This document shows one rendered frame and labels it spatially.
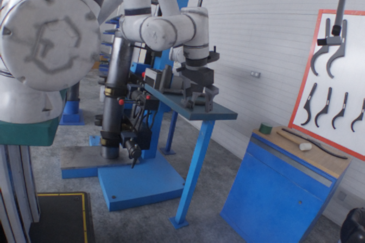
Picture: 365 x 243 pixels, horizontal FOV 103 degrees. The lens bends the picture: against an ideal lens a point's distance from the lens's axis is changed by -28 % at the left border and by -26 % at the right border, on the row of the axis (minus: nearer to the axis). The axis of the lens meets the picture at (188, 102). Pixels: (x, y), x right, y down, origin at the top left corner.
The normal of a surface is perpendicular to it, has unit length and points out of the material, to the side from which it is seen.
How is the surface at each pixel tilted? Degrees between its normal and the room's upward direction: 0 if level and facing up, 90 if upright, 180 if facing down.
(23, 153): 90
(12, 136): 90
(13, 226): 90
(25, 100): 68
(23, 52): 97
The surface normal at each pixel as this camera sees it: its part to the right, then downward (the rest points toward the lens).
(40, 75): 0.69, 0.47
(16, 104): 0.46, -0.07
